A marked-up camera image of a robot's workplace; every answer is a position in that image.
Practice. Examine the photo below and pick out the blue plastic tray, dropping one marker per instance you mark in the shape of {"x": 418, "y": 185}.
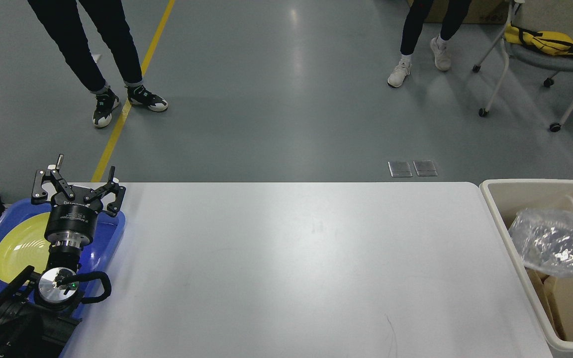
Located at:
{"x": 95, "y": 256}

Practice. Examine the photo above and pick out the large aluminium foil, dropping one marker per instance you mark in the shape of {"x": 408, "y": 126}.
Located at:
{"x": 543, "y": 240}

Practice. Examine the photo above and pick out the floor outlet plate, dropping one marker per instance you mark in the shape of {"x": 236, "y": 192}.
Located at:
{"x": 425, "y": 168}
{"x": 400, "y": 169}

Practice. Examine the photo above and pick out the yellow bag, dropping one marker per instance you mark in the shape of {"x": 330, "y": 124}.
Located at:
{"x": 543, "y": 42}

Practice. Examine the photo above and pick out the yellow plate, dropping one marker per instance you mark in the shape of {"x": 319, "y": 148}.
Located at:
{"x": 25, "y": 245}

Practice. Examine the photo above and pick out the left floor outlet plate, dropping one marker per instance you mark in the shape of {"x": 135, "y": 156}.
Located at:
{"x": 400, "y": 169}

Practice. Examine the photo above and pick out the right floor outlet plate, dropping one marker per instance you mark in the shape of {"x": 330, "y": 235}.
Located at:
{"x": 425, "y": 168}

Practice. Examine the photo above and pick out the beige plastic bin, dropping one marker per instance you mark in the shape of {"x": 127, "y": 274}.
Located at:
{"x": 505, "y": 197}

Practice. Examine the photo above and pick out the person in black shorts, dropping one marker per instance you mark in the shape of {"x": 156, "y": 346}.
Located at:
{"x": 456, "y": 12}

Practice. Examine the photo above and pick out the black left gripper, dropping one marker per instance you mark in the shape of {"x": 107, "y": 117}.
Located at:
{"x": 71, "y": 221}

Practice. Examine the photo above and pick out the brown paper bag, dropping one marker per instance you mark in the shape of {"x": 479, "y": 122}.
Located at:
{"x": 556, "y": 297}

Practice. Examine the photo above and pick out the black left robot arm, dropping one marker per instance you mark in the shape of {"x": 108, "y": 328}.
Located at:
{"x": 37, "y": 308}

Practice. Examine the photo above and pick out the grey office chair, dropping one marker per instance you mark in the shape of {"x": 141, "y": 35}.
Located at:
{"x": 522, "y": 54}

